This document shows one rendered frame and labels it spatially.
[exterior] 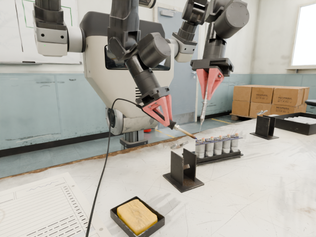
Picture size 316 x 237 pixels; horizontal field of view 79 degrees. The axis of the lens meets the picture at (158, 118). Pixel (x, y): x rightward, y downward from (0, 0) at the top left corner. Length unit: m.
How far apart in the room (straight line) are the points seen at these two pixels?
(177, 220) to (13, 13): 2.80
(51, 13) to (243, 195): 0.72
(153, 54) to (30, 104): 2.52
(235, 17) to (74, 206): 0.51
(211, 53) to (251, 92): 3.77
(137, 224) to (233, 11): 0.46
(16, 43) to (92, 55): 2.17
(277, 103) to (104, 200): 3.90
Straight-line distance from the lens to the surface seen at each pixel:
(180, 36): 1.02
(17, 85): 2.88
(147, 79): 0.51
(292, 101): 4.07
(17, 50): 2.86
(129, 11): 0.52
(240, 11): 0.52
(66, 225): 0.37
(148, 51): 0.48
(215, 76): 0.51
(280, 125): 0.98
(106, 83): 0.74
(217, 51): 0.54
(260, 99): 4.23
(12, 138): 2.98
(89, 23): 0.83
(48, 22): 0.75
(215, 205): 0.39
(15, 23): 2.90
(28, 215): 0.42
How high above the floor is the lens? 0.98
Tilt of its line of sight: 13 degrees down
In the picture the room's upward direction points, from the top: straight up
